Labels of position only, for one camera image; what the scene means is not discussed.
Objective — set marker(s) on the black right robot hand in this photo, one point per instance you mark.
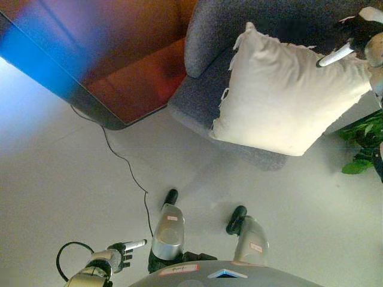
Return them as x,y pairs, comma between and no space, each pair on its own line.
356,30

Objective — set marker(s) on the beige fringed throw pillow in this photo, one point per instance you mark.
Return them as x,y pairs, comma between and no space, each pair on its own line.
284,104

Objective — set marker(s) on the grey fabric armchair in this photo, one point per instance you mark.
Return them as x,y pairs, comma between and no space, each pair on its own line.
206,89

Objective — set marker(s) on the black right robot foot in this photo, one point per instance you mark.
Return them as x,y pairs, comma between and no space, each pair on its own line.
236,219

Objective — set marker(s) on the silver left robot leg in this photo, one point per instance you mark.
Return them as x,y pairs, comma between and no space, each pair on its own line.
169,236

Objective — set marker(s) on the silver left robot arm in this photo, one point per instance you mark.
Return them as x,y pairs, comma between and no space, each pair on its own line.
89,273

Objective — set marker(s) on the silver robot leg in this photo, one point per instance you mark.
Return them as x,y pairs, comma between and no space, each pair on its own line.
252,245
169,236

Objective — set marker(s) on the green leafy potted plant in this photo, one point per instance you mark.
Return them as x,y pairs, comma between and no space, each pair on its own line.
363,131

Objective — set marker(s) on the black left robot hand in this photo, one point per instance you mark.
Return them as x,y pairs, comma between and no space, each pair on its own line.
119,254

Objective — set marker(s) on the black robot foot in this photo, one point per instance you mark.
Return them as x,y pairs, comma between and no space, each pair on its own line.
236,219
171,197

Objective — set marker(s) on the black robot waist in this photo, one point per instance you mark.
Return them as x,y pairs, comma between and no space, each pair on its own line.
194,258

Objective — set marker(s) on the silver right robot leg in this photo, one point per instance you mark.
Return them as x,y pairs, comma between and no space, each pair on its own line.
252,245

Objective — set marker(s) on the black left robot foot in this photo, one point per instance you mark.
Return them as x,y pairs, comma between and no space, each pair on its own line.
171,197

